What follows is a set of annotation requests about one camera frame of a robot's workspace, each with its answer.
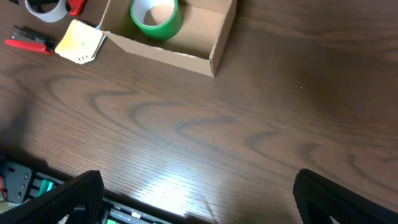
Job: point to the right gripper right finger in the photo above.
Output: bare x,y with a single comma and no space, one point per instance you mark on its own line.
320,200

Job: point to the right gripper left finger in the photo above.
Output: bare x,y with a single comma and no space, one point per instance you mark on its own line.
79,198

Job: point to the red black stapler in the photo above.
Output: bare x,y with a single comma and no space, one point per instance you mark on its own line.
29,40

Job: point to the green tape roll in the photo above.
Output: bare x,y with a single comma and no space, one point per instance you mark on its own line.
157,19

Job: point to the beige masking tape roll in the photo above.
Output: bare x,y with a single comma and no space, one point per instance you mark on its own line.
58,12

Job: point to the red utility knife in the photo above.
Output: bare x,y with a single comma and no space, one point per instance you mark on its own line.
75,7

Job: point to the brown cardboard box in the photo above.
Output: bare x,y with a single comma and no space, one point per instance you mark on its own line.
198,46

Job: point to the yellow sticky note pad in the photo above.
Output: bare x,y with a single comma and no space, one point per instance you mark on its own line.
81,43

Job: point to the black mounting rail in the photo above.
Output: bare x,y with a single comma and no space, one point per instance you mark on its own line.
22,182

